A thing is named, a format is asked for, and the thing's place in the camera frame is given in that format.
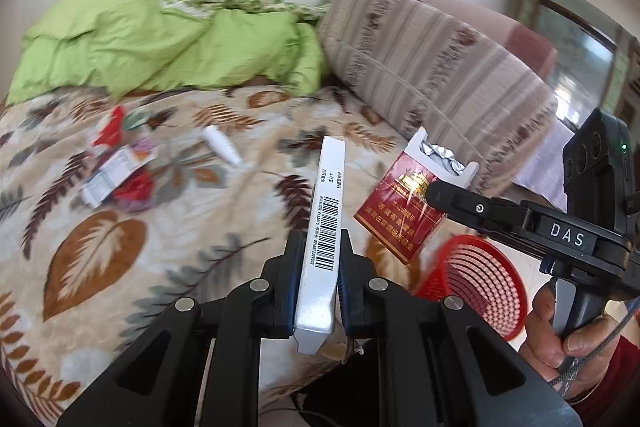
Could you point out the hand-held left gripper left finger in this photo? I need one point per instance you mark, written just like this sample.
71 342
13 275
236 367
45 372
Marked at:
287 289

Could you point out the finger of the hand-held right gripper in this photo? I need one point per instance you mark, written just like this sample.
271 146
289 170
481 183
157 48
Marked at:
465 204

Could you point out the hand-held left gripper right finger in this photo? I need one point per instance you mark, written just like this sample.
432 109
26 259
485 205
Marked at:
347 294

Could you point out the white barcode box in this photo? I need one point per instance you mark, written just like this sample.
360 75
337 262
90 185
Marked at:
320 257

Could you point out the red cigarette pack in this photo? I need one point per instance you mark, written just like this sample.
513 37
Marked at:
395 217

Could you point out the red plastic basket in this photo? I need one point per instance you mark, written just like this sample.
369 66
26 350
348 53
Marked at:
480 277

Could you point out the purple paper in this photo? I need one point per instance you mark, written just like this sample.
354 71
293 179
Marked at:
136 205

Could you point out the person's right forearm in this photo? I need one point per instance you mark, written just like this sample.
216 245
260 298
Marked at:
625 372

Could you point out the person's right hand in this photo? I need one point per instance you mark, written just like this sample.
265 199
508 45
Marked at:
540 342

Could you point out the white bed sheet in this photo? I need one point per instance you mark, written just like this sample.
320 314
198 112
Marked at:
542 167

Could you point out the window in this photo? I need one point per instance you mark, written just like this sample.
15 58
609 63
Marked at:
575 52

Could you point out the leaf printed blanket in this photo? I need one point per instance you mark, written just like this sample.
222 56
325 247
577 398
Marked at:
165 227

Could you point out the striped pillow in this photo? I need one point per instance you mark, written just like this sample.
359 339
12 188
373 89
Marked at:
425 67

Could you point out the white tube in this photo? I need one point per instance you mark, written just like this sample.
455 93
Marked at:
222 146

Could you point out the red wrapper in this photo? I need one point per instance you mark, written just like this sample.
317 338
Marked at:
110 129
134 187

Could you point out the white printed packet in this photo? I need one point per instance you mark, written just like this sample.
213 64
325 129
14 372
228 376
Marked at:
112 174

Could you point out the light blue packet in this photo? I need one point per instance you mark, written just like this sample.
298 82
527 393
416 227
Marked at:
136 120

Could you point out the green quilt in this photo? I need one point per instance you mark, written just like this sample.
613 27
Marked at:
150 42

